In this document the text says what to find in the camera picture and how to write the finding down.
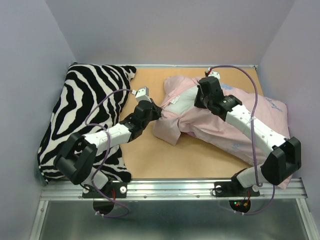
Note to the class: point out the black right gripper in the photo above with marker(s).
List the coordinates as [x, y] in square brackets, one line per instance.
[198, 102]

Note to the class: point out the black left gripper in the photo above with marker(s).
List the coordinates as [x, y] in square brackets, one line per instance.
[156, 110]

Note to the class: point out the white pillow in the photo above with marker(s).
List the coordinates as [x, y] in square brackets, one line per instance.
[185, 102]

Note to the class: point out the pink printed pillowcase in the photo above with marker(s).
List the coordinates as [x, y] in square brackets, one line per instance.
[202, 124]

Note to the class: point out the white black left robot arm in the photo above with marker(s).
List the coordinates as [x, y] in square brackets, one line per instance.
[76, 158]

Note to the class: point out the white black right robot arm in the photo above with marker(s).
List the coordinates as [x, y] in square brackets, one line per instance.
[283, 155]

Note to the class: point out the zebra striped pillow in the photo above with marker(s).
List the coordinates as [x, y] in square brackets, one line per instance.
[92, 96]

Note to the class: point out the white care label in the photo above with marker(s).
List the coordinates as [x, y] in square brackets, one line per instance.
[175, 100]

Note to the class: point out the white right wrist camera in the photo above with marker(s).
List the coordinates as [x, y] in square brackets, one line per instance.
[211, 73]

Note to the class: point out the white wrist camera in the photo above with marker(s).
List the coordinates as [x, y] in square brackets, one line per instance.
[211, 73]
[142, 94]

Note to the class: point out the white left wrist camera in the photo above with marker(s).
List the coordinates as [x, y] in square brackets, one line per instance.
[142, 94]

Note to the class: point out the aluminium rear table rail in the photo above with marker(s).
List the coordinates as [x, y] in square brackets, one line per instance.
[191, 65]

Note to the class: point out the aluminium front mounting rail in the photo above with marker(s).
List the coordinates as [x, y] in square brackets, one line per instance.
[172, 189]

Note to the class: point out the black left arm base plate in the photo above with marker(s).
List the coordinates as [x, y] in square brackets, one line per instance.
[112, 189]

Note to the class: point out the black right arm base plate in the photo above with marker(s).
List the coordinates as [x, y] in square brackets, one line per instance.
[224, 189]

